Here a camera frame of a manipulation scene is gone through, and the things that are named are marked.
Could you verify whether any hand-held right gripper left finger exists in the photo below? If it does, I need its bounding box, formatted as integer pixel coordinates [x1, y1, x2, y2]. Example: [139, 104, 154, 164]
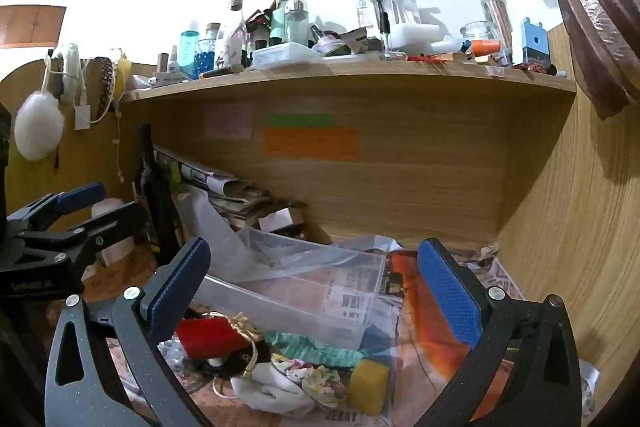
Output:
[44, 237, 213, 427]

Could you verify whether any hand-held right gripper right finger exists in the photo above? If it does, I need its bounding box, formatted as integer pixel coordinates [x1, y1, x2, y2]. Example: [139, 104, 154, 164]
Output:
[415, 237, 583, 427]

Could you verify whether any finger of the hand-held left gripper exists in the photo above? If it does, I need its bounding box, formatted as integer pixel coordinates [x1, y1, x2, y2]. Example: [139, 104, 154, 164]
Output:
[17, 202, 151, 267]
[6, 182, 107, 233]

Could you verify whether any red fabric pouch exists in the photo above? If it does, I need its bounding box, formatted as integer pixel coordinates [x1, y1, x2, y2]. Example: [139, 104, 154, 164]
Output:
[175, 314, 251, 360]

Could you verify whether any black printed headband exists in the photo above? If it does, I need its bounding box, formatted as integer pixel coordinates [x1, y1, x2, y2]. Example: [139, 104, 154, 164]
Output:
[200, 342, 261, 380]

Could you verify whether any clear plastic storage bin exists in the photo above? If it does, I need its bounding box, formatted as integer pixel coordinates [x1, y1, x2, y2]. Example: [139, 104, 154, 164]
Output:
[192, 227, 388, 350]

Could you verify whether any yellow sponge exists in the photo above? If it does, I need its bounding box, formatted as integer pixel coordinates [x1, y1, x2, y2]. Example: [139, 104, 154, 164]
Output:
[348, 359, 391, 417]

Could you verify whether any teal knitted cloth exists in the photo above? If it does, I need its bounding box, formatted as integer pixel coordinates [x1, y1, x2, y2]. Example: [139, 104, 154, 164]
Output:
[264, 331, 368, 370]

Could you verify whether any white floral cloth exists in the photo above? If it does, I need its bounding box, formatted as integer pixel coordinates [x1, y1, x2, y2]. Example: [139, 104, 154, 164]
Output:
[270, 353, 351, 408]

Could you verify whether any orange plastic bag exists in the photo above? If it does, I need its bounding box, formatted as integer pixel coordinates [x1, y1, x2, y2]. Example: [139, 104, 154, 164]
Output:
[387, 249, 506, 408]

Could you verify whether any newspaper print mat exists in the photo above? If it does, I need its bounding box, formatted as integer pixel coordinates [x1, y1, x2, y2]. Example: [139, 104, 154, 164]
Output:
[80, 237, 531, 427]

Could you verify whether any clear plastic bag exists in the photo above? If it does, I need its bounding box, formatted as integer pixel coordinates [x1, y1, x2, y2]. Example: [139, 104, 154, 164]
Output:
[172, 184, 241, 268]

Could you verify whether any cream ribbon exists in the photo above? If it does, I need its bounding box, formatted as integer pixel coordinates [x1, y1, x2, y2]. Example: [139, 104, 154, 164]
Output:
[212, 313, 266, 400]

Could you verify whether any white fluffy pompom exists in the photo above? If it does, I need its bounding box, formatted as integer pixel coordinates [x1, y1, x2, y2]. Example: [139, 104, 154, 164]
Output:
[14, 91, 66, 162]

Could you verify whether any pile of newspapers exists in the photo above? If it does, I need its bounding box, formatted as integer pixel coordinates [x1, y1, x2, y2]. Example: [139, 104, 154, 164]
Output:
[152, 144, 311, 238]

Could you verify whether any small white card box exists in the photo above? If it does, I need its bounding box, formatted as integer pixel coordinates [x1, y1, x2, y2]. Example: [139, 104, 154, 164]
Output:
[257, 207, 306, 235]

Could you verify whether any black lace band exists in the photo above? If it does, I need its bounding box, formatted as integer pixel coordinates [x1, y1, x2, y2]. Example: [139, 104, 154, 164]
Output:
[94, 57, 117, 118]

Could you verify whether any yellow hanging pouch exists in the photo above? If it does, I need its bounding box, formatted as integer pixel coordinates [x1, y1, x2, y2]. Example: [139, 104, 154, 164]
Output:
[114, 52, 133, 102]

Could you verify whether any white hanging device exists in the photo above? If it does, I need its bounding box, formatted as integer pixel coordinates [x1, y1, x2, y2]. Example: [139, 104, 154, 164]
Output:
[52, 43, 83, 98]

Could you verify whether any pink sticky note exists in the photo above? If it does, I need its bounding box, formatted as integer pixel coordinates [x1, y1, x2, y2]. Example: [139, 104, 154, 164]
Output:
[204, 103, 252, 140]

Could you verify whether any brown tufted headboard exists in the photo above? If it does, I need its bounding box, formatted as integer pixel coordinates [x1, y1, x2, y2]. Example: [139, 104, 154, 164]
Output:
[0, 4, 67, 50]

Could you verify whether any light blue bottle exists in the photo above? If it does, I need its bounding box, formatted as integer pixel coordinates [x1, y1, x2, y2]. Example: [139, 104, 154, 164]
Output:
[180, 20, 201, 80]

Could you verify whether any black and gold pen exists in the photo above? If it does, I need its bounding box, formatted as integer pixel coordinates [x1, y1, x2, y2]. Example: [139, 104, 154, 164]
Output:
[199, 66, 243, 80]

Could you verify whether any orange sticky note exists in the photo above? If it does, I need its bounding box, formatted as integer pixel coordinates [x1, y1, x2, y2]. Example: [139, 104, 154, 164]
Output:
[263, 127, 359, 160]

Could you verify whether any glass bottle with blue beads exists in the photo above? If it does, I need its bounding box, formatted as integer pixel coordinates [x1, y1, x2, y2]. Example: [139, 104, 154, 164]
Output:
[195, 23, 223, 70]

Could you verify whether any green sticky note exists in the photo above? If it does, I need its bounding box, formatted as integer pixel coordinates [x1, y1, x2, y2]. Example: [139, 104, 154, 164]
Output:
[268, 113, 335, 128]

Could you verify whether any clear glass bottle with cork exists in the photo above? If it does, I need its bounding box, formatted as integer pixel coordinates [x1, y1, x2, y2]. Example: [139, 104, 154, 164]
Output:
[222, 0, 249, 68]

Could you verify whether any wooden shelf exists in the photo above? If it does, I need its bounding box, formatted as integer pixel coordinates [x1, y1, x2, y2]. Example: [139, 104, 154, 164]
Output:
[120, 66, 580, 104]

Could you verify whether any clear lidded plastic box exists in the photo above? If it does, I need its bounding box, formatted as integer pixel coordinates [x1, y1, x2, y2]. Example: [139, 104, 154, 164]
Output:
[251, 42, 326, 69]

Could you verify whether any green pump bottle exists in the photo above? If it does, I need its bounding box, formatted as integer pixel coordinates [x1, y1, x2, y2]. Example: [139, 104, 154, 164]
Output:
[270, 0, 296, 48]

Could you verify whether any short glass jar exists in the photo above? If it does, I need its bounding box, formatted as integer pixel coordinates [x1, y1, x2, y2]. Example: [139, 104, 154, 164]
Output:
[460, 21, 496, 55]

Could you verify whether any white plastic tub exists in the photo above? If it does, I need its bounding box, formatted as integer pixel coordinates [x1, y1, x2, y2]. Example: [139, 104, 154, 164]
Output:
[390, 22, 463, 52]

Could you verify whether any blue square block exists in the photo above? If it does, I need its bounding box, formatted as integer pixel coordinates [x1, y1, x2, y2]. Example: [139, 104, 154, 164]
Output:
[520, 18, 551, 66]

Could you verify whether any frosted glass bottle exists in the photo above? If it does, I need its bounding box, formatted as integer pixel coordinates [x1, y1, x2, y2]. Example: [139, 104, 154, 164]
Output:
[285, 0, 310, 45]

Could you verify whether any tall clear jar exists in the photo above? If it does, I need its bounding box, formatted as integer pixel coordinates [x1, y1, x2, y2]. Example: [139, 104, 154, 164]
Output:
[479, 0, 515, 58]

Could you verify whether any clear blister pack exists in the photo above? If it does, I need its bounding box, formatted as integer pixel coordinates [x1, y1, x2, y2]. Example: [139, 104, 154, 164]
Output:
[357, 0, 421, 52]

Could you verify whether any pink curtain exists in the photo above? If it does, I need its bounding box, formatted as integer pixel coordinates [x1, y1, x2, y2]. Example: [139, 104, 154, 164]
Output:
[462, 0, 640, 120]

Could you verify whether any beige earphone cable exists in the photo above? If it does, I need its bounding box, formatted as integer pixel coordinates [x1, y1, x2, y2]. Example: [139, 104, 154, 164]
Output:
[112, 99, 126, 180]

